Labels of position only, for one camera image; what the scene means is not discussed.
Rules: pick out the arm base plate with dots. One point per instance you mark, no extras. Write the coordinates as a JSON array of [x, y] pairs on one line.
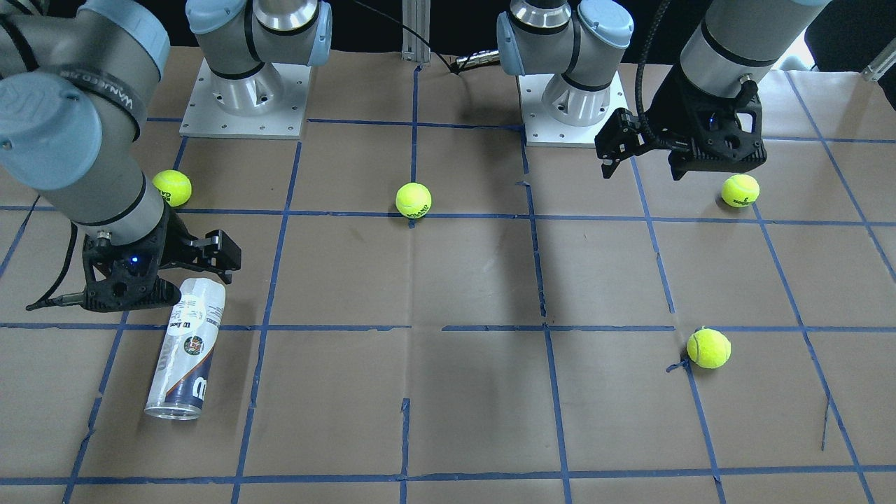
[[558, 115], [271, 104]]

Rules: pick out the aluminium frame post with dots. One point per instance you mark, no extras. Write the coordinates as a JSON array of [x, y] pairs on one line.
[[415, 20]]

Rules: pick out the tennis ball at centre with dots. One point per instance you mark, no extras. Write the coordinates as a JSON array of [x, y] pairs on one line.
[[413, 200]]

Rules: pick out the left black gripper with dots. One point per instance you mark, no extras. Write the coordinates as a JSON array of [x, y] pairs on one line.
[[669, 105]]

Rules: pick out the tennis ball front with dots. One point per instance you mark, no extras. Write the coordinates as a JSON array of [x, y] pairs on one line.
[[708, 348]]

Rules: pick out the tennis ball near base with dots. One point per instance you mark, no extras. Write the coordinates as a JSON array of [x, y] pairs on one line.
[[740, 191], [174, 187]]

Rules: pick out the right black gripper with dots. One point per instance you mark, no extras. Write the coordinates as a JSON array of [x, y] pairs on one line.
[[170, 236]]

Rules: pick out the Wilson tennis ball can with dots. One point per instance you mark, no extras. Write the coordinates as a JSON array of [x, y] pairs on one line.
[[180, 380]]

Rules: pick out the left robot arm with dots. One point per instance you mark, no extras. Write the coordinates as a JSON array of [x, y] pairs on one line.
[[588, 43]]

